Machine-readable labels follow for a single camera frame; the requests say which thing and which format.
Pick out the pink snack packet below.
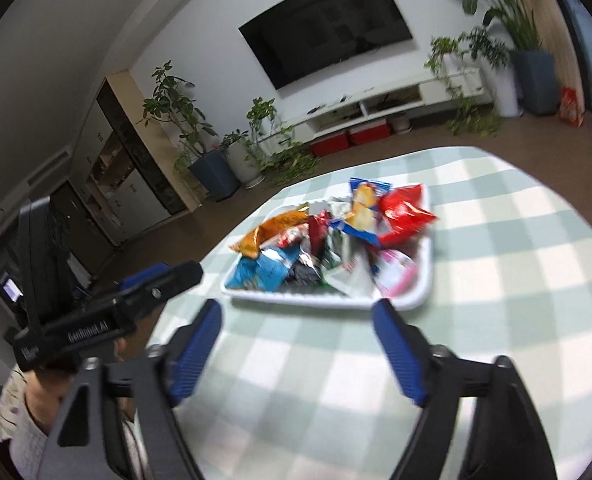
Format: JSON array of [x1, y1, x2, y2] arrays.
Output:
[[375, 247, 419, 299]]

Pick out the cream white snack packet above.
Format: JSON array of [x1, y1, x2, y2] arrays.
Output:
[[321, 254, 377, 297]]

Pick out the bushy plant white pot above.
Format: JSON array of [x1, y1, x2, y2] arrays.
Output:
[[468, 27, 522, 119]]

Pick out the green raisin packet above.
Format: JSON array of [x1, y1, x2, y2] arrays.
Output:
[[323, 235, 345, 269]]

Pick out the orange snack packet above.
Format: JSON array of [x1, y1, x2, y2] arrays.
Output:
[[230, 210, 309, 259]]

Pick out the green checked tablecloth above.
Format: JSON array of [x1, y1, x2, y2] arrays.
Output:
[[143, 146, 592, 480]]

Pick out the light blue snack packet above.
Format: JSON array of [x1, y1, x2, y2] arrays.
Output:
[[226, 250, 297, 291]]

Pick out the dark entrance door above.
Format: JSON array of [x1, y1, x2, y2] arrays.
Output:
[[51, 180, 99, 282]]

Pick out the white wall cabinets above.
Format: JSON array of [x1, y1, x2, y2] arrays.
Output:
[[82, 105, 173, 247]]

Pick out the person's left forearm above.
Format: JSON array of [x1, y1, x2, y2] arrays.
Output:
[[0, 377, 59, 480]]

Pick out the person's left hand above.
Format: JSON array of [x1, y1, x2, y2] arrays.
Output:
[[25, 360, 84, 407]]

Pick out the red paper bag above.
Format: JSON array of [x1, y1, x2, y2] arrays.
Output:
[[560, 87, 586, 128]]

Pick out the blue chips packet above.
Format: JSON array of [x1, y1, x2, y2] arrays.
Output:
[[346, 177, 395, 247]]

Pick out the white plastic tray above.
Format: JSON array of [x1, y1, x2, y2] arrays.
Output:
[[221, 182, 435, 311]]

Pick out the dark red star packet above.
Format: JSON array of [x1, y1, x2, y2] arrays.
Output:
[[307, 212, 333, 252]]

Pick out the wall mounted television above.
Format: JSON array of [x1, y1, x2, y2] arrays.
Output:
[[238, 0, 414, 92]]

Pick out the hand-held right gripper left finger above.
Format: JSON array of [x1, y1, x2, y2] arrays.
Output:
[[36, 299, 223, 480]]

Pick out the tall tree plant blue pot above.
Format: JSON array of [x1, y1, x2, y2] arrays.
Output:
[[143, 60, 242, 202]]

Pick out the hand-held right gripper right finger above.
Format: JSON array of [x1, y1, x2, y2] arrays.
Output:
[[371, 299, 592, 480]]

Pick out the white television cabinet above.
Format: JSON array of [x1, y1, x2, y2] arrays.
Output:
[[276, 67, 494, 137]]

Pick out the beige curtain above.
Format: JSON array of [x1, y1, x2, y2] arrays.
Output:
[[496, 0, 584, 111]]

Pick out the small plant grey pot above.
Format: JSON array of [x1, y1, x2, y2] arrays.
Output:
[[220, 130, 267, 190]]

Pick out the black cookie packet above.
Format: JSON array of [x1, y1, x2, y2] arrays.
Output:
[[288, 259, 325, 287]]

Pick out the red storage box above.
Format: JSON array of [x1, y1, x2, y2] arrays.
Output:
[[348, 121, 392, 147], [310, 130, 351, 158]]

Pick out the fruit print white packet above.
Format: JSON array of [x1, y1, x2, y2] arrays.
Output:
[[276, 227, 309, 252]]

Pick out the large leaf plant blue pot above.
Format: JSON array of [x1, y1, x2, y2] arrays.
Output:
[[408, 0, 560, 117]]

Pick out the trailing pothos plant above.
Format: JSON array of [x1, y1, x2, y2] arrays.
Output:
[[246, 97, 323, 187], [425, 35, 502, 139]]

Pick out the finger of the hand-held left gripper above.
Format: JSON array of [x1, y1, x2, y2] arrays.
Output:
[[123, 260, 204, 317], [117, 262, 173, 292]]

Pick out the red snack packet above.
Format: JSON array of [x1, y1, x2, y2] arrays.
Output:
[[378, 184, 437, 247]]

